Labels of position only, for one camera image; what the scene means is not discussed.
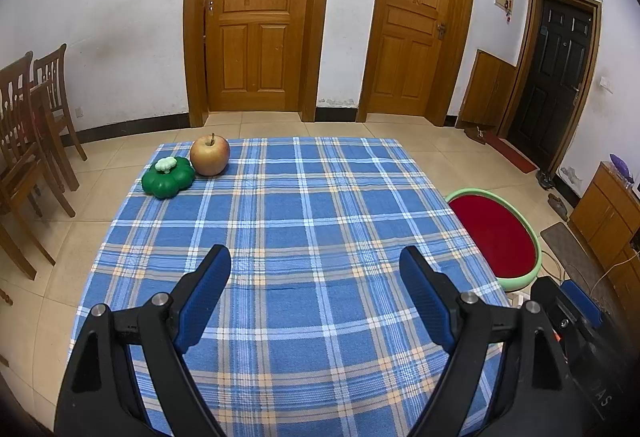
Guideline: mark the wooden chair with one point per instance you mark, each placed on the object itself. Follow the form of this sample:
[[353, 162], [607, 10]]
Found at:
[[15, 142], [55, 87]]

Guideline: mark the grey floor mat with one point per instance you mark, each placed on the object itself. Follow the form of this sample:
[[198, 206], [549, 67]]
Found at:
[[570, 252]]

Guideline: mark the wooden cabinet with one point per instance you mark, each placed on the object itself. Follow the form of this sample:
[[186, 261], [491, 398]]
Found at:
[[605, 217]]

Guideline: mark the brown slippers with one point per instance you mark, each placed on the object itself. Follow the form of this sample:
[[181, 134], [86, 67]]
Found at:
[[475, 134]]

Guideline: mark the grey slippers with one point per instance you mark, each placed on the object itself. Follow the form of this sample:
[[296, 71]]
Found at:
[[558, 207]]

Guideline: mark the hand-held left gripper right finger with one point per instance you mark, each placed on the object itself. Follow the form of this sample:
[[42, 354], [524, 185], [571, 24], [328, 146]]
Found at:
[[425, 302]]

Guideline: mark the wooden panel door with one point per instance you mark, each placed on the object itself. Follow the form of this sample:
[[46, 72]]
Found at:
[[415, 27], [255, 17]]

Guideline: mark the dark shoes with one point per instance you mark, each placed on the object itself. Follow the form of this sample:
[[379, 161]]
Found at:
[[546, 179]]

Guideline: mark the red doormat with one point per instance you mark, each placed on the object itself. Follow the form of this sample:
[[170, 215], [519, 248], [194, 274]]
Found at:
[[510, 153]]

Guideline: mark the leaning wooden board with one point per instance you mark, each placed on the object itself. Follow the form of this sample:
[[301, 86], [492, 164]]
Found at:
[[487, 92]]

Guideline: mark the dark entrance door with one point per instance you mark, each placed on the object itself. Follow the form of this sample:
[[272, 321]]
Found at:
[[555, 77]]

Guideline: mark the green clover-shaped container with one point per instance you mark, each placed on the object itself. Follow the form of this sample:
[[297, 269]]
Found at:
[[167, 182]]

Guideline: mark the red basin with green rim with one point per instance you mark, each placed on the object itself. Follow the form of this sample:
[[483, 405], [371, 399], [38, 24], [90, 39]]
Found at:
[[495, 237]]

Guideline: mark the white light switch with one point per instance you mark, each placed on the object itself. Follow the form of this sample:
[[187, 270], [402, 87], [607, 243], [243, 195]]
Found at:
[[606, 83]]

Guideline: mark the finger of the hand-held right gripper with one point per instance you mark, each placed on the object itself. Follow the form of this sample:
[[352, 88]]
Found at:
[[582, 302]]

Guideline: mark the yellow-red apple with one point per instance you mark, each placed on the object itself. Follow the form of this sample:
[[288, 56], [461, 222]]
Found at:
[[210, 157]]

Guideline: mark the blue plaid tablecloth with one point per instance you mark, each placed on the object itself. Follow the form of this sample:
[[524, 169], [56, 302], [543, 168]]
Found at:
[[300, 227]]

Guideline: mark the orange plastic object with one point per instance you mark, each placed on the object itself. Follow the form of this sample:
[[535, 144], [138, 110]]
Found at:
[[562, 347]]

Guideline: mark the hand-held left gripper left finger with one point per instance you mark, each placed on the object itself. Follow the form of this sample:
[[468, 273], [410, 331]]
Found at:
[[202, 302]]

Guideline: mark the purple object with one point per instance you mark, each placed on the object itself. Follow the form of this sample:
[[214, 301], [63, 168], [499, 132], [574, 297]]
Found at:
[[621, 165]]

